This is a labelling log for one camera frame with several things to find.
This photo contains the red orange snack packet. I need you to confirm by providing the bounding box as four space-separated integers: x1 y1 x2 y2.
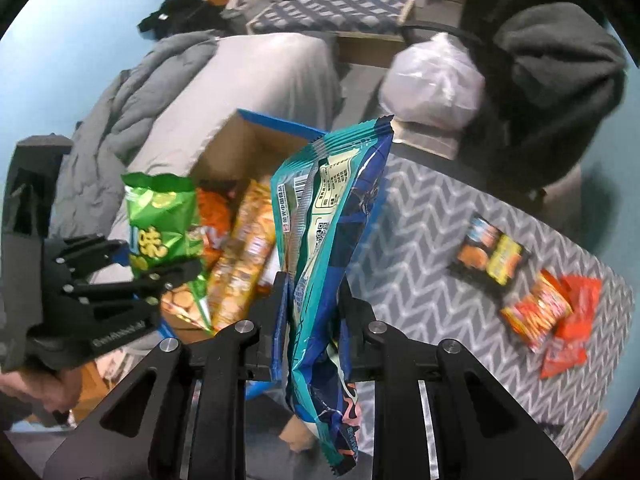
540 275 603 380

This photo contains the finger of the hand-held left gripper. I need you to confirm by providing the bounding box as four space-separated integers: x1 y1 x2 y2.
60 258 202 307
44 234 132 275

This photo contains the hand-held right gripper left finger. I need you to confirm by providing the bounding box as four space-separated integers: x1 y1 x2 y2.
42 270 291 480

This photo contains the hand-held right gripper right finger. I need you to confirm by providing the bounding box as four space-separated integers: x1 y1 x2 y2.
340 280 573 480

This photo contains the green snack packet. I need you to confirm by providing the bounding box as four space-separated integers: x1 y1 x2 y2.
121 172 213 333

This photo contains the person's left hand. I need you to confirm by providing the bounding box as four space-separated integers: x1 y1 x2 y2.
0 367 83 428

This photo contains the black office chair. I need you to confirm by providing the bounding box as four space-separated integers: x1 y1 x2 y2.
400 0 583 206

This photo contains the blue white patterned mattress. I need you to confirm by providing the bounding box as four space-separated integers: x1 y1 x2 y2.
245 0 416 36

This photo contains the yellow biscuit packet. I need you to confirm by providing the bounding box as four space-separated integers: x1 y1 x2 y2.
205 178 278 333

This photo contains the brown cardboard box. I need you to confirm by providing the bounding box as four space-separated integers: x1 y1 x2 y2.
335 30 408 68

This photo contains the white plastic bag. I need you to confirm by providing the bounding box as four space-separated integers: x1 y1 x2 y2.
377 32 486 131

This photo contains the grey duvet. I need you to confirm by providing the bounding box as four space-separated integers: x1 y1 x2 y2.
47 30 226 241

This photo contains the beige bed sheet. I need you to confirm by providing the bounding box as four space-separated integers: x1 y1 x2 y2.
92 32 343 283

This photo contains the blue cardboard box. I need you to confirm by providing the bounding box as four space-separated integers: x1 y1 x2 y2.
159 108 388 346

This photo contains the black clothes pile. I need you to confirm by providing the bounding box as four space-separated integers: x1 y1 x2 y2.
137 0 226 41

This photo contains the large teal white snack packet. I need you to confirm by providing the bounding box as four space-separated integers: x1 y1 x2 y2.
270 115 396 478

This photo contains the small red yellow snack packet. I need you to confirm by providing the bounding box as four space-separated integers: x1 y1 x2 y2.
500 270 573 353

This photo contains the black yellow snack packet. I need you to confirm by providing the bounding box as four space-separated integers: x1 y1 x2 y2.
446 214 532 301

